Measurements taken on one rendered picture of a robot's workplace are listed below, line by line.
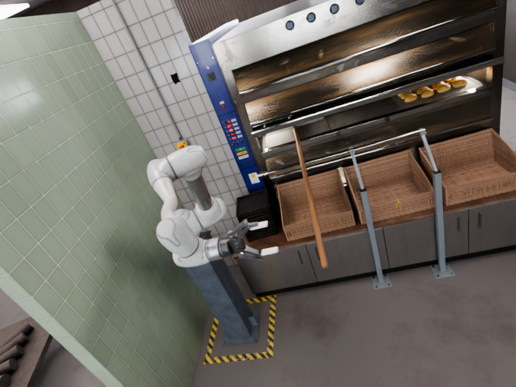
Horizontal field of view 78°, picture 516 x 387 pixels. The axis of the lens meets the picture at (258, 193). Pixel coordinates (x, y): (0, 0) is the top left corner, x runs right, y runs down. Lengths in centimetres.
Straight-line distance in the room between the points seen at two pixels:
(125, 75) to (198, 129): 68
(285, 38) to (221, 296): 194
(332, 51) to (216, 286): 190
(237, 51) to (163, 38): 54
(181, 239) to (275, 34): 174
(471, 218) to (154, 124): 256
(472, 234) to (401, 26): 161
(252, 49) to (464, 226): 204
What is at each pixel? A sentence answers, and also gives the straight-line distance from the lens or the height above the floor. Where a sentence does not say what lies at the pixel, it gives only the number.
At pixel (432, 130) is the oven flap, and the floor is 97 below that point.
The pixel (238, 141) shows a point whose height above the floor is 135.
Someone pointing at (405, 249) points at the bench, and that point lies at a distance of 282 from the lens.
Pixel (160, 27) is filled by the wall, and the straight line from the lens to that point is 265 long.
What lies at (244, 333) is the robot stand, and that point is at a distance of 289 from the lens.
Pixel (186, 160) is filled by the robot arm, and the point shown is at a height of 171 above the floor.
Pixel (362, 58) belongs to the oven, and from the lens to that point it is 261.
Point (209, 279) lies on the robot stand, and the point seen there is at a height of 72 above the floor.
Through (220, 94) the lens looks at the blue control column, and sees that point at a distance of 260.
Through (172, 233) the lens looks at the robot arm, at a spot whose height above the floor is 168.
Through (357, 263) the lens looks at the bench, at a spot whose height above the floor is 22.
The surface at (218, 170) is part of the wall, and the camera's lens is 289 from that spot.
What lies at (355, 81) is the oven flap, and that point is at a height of 152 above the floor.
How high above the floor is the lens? 225
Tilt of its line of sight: 29 degrees down
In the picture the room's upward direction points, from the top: 22 degrees counter-clockwise
